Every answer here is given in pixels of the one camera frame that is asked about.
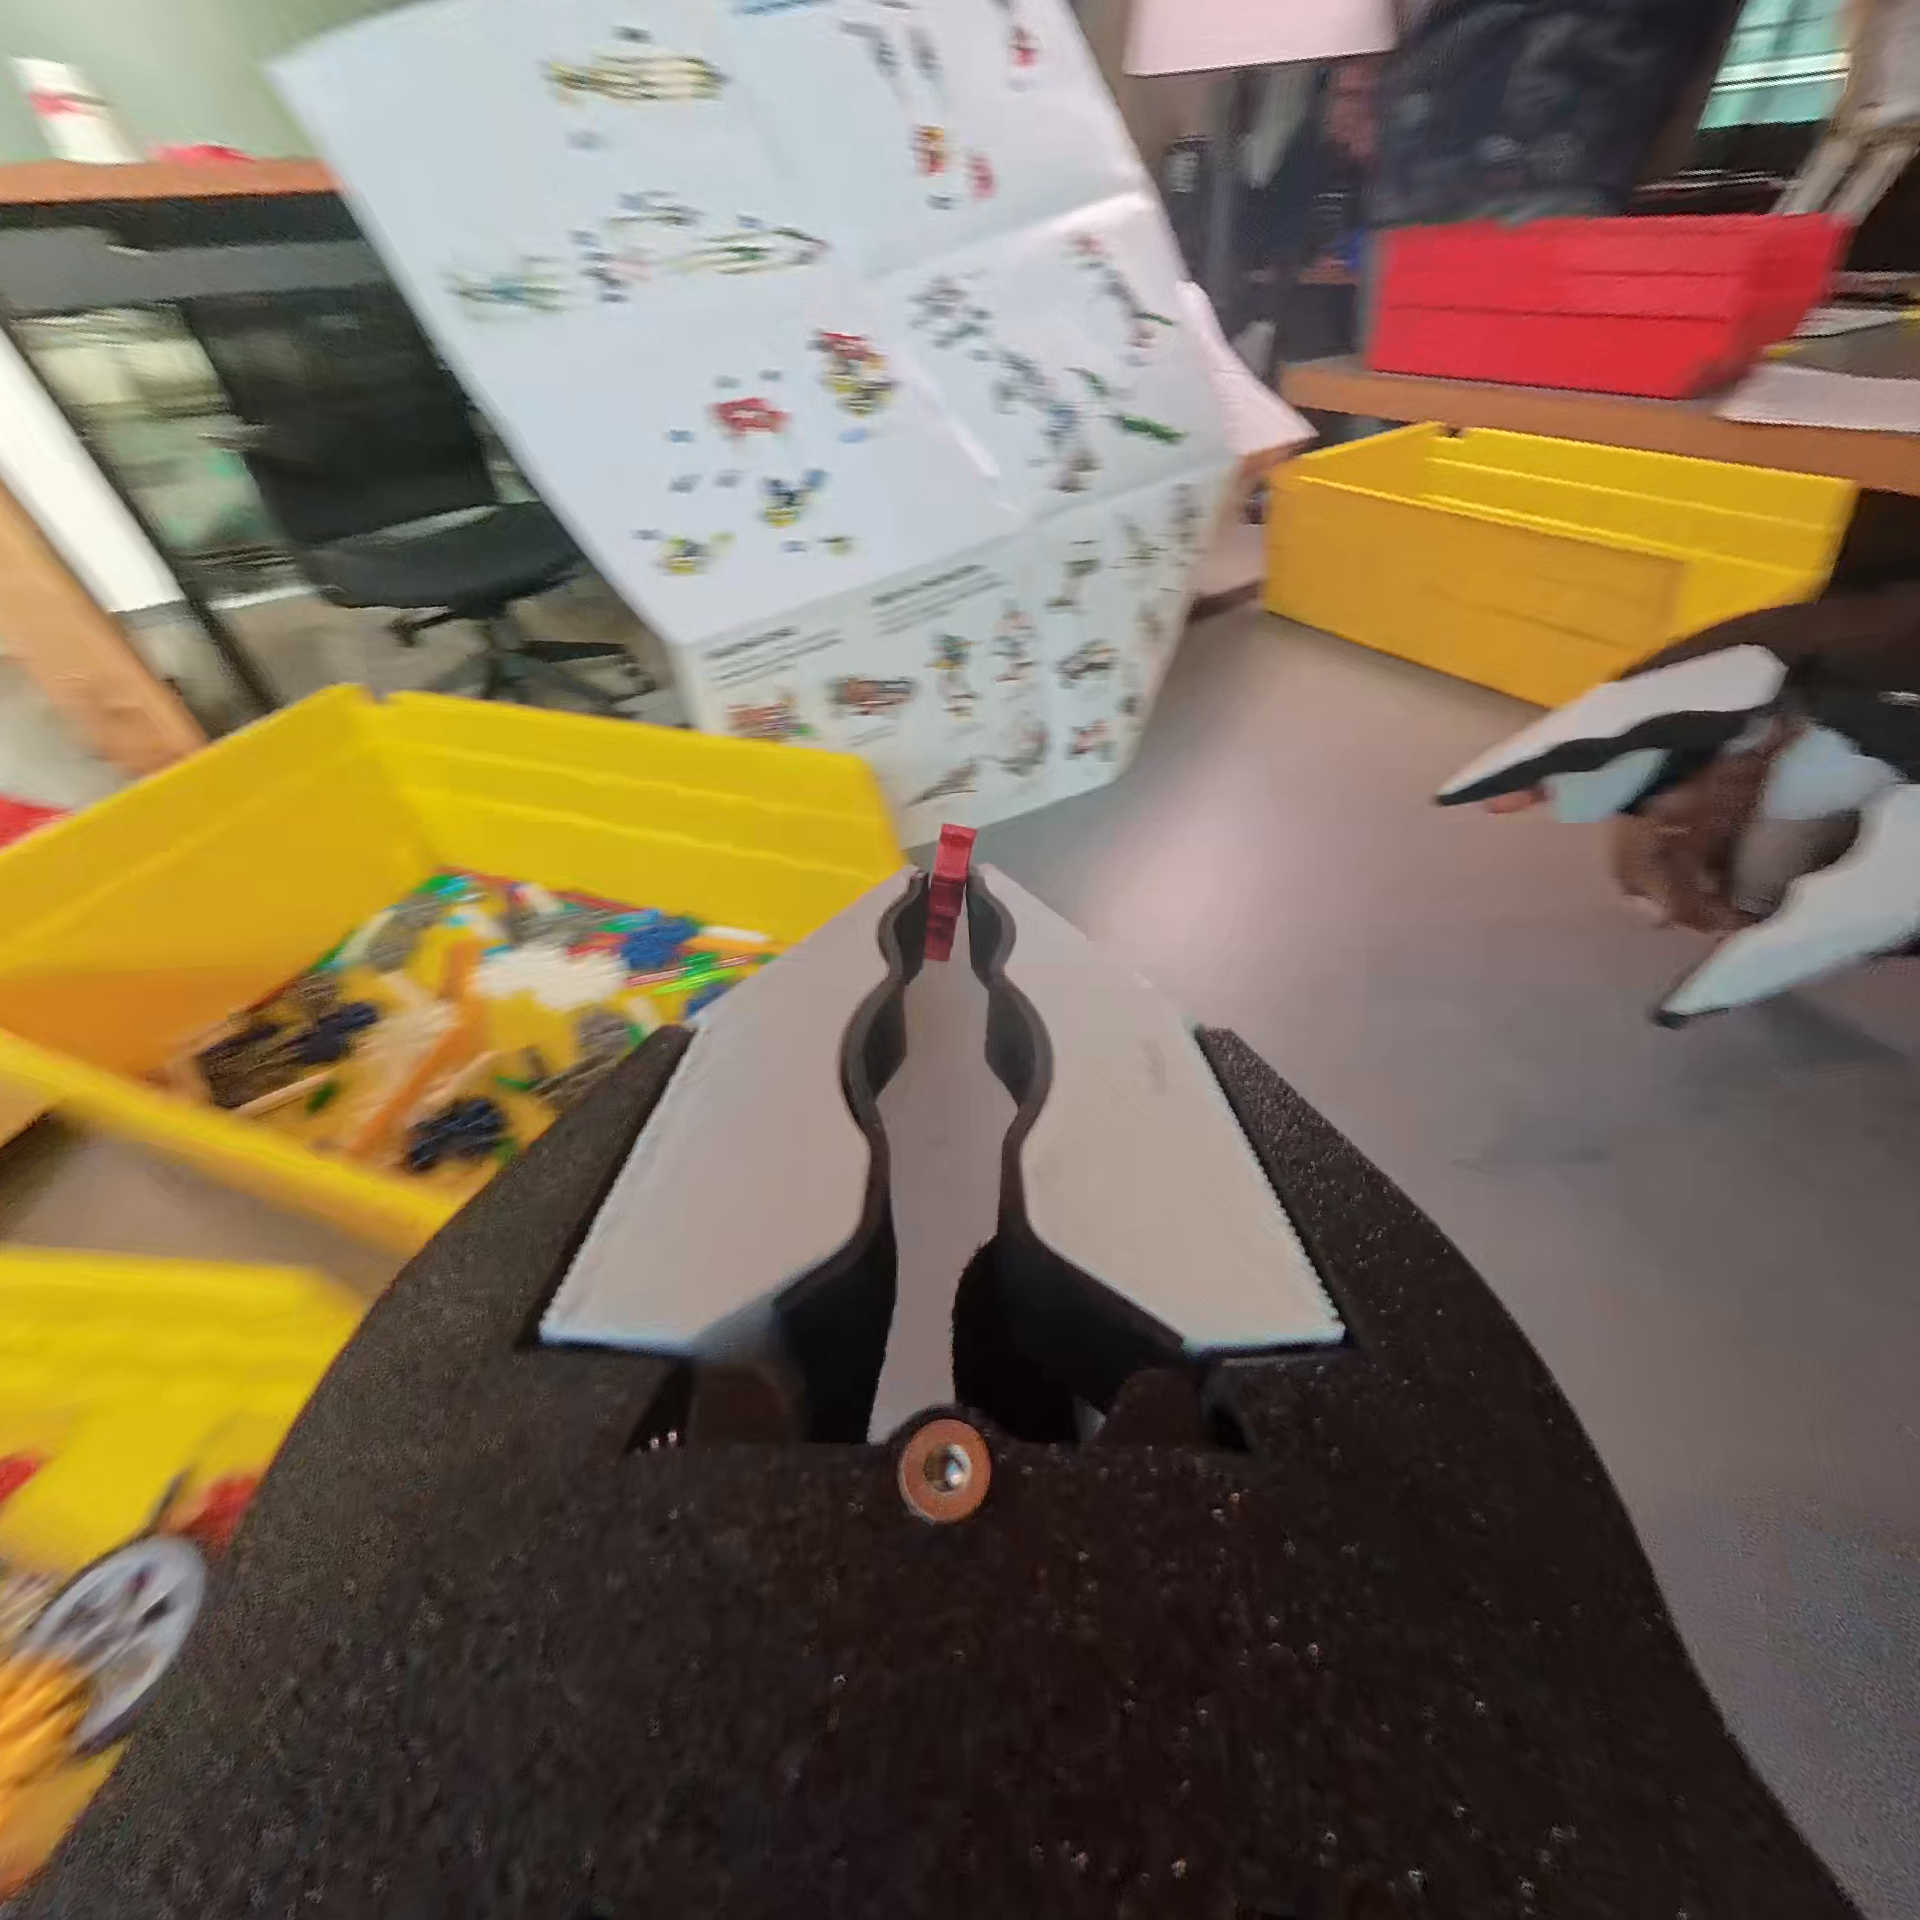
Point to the red plastic bin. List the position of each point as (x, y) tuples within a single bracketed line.
[(1574, 315)]

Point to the yellow plastic bin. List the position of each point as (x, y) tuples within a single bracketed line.
[(1500, 586), (598, 779), (148, 1350)]

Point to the pile of toy pieces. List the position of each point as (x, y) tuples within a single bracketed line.
[(451, 1020)]

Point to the white panel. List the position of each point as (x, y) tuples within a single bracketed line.
[(1259, 36)]

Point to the white box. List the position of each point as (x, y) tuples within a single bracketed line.
[(76, 113)]

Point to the grey toy wheel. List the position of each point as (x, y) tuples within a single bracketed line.
[(120, 1634)]

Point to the person's right hand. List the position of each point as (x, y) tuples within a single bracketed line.
[(1693, 855)]

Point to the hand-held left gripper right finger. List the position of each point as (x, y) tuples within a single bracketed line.
[(1184, 1185)]

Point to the grey desk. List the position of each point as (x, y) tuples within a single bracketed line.
[(1424, 1049)]

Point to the black office chair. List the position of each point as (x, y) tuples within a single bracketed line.
[(434, 563)]

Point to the red toy connector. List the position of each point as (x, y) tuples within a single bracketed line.
[(948, 884)]

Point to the glass cabinet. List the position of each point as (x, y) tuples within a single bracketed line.
[(105, 375)]

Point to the toy instruction sheet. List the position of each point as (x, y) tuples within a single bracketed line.
[(838, 600)]

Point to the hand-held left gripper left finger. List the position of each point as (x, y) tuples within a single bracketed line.
[(720, 1185)]

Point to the white paper sheet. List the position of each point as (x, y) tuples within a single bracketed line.
[(1829, 398)]

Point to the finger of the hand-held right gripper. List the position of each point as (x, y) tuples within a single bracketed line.
[(1634, 704), (1845, 914)]

